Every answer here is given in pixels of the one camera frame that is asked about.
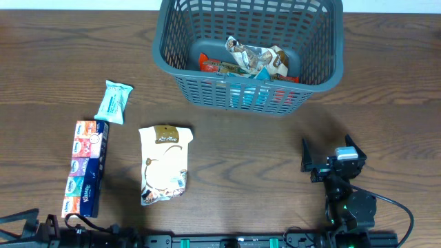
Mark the orange snack bar wrapper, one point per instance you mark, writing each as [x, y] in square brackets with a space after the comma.
[213, 65]

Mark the beige brown cookie bag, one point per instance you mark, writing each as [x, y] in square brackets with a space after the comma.
[164, 166]

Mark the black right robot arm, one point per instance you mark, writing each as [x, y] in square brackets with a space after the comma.
[350, 211]

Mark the grey plastic lattice basket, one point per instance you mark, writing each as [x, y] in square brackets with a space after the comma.
[310, 32]

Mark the teal snack packet in basket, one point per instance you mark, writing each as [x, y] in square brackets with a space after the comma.
[263, 73]

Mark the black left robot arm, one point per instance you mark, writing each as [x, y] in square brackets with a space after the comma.
[50, 235]

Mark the crumpled beige snack bag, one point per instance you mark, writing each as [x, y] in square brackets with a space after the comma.
[254, 59]

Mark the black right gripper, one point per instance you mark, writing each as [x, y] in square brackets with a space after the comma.
[331, 172]

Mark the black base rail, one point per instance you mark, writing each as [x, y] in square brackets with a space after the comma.
[288, 240]

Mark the Kleenex tissue multipack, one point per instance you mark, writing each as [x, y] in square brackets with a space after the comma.
[83, 187]

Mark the light teal snack packet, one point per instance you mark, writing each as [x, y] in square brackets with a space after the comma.
[115, 99]

